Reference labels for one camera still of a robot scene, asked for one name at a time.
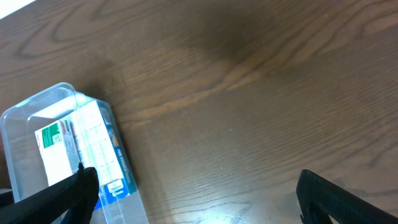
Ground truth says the clear plastic container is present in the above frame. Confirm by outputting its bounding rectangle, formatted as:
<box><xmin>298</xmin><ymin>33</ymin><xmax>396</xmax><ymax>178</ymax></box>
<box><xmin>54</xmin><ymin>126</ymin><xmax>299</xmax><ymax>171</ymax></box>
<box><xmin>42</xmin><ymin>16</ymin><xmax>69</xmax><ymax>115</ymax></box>
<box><xmin>1</xmin><ymin>83</ymin><xmax>148</xmax><ymax>223</ymax></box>

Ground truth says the white green medicine box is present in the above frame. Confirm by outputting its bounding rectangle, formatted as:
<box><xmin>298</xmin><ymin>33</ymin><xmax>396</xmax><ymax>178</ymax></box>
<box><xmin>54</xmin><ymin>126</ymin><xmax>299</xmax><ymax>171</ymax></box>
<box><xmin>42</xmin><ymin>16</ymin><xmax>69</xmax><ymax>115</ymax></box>
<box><xmin>34</xmin><ymin>119</ymin><xmax>80</xmax><ymax>186</ymax></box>

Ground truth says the blue cooling sheet box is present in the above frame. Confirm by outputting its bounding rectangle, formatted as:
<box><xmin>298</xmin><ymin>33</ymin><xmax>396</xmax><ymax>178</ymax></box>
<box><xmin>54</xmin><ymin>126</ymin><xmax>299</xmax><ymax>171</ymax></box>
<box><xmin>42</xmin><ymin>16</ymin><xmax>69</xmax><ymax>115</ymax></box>
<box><xmin>72</xmin><ymin>100</ymin><xmax>137</xmax><ymax>208</ymax></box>

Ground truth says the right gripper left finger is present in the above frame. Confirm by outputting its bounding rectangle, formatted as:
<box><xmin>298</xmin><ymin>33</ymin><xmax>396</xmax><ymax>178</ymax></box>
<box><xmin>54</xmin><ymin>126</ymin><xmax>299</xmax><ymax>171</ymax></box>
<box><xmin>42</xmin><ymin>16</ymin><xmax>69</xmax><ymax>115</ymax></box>
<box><xmin>1</xmin><ymin>164</ymin><xmax>100</xmax><ymax>223</ymax></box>

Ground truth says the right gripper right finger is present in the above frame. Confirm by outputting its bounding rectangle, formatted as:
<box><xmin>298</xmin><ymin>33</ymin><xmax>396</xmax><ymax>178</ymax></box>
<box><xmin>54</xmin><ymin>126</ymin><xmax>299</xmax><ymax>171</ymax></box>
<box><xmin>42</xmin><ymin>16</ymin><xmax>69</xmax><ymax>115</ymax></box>
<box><xmin>296</xmin><ymin>169</ymin><xmax>397</xmax><ymax>224</ymax></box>

